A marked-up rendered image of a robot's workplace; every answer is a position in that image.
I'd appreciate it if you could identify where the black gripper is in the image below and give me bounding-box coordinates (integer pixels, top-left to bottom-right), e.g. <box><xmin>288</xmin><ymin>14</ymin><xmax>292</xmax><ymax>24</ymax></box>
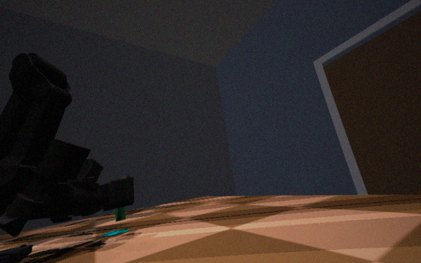
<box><xmin>50</xmin><ymin>175</ymin><xmax>134</xmax><ymax>223</ymax></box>

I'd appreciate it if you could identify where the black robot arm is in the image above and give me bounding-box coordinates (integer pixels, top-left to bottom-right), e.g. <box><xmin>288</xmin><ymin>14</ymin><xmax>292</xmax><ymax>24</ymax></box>
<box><xmin>0</xmin><ymin>53</ymin><xmax>103</xmax><ymax>237</ymax></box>

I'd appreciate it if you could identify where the green rectangular bar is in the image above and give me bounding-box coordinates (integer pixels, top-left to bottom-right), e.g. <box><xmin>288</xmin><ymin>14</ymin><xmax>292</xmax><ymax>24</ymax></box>
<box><xmin>115</xmin><ymin>207</ymin><xmax>126</xmax><ymax>222</ymax></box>

